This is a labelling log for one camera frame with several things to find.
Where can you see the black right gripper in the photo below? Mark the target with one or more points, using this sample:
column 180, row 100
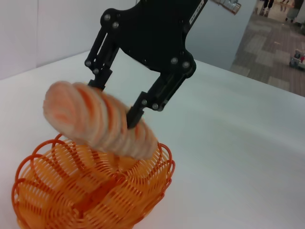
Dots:
column 155, row 35

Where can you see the orange striped sliced bread loaf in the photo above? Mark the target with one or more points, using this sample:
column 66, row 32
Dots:
column 78, row 114

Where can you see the person legs in background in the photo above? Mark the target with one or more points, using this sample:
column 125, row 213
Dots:
column 268, row 7

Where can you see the white cart with coloured items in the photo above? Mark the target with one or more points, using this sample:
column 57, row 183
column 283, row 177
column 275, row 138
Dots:
column 297, row 60

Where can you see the grey background cart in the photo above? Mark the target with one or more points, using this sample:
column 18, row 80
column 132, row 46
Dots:
column 295, row 16

